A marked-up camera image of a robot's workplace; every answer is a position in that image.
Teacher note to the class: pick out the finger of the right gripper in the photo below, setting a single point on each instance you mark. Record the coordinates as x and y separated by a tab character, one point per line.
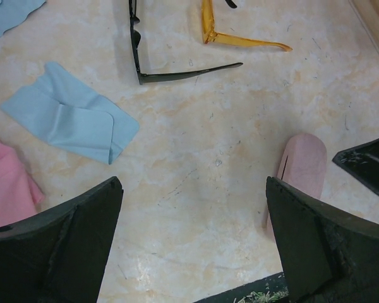
361	162

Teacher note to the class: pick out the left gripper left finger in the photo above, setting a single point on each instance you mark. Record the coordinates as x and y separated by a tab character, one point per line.
60	255

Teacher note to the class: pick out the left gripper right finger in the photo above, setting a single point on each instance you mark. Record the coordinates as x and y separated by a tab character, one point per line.
327	254

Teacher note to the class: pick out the pink glasses case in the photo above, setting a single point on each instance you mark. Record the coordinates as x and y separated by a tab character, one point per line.
304	163

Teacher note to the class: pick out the light blue cleaning cloth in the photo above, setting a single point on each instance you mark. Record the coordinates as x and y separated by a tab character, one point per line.
64	112

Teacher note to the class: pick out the black sunglasses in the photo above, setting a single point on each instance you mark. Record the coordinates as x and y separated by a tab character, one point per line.
163	45

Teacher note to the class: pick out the orange sunglasses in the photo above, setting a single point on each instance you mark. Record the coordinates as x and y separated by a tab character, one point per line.
209	33

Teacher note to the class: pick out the pink folded garment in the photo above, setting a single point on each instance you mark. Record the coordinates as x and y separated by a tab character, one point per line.
19	194

